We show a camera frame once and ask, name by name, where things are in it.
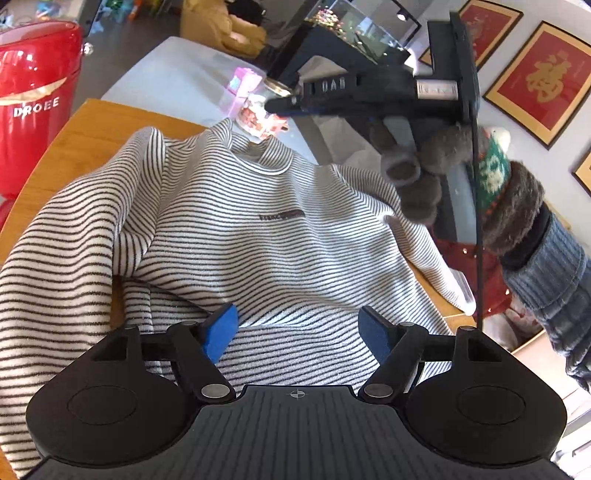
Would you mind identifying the glass fish tank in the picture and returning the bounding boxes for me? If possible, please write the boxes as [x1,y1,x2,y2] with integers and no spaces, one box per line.
[305,0,422,65]

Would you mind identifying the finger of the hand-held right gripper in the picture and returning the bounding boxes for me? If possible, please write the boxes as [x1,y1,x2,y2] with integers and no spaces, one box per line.
[264,65,419,118]

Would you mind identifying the person's right hand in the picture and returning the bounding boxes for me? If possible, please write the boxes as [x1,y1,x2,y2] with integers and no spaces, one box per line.
[369,121,548,259]

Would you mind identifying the glass jar with gold lid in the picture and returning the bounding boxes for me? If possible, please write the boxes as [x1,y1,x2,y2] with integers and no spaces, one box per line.
[238,78,296,139]

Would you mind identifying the red framed wall picture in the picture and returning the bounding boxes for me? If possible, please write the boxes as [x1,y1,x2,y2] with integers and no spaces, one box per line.
[482,21,591,151]
[418,0,525,71]
[571,148,591,195]

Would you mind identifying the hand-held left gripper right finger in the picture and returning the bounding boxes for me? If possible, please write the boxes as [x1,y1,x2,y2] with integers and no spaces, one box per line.
[358,305,502,403]

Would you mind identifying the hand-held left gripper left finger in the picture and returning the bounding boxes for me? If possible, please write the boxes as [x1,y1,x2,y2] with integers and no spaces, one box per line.
[90,302,239,403]

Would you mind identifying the red fuzzy coat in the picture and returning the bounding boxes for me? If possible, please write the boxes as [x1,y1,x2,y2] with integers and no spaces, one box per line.
[434,235,514,315]

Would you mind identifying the red round appliance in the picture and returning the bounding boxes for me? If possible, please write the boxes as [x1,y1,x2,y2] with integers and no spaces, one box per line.
[0,21,85,198]

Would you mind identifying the person's right forearm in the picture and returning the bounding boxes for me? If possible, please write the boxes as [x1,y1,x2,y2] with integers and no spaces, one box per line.
[499,203,591,393]

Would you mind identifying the yellow armchair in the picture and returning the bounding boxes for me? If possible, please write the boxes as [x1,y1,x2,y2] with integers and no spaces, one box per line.
[180,0,269,58]

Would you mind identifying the white coffee table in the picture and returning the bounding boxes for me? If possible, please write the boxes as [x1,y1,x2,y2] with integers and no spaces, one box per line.
[100,36,345,168]

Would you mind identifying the striped white sweater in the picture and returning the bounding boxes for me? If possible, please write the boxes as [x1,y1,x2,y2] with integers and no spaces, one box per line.
[0,117,477,480]

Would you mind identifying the pink box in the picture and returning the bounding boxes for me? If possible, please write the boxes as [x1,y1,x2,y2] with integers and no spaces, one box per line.
[228,67,265,112]

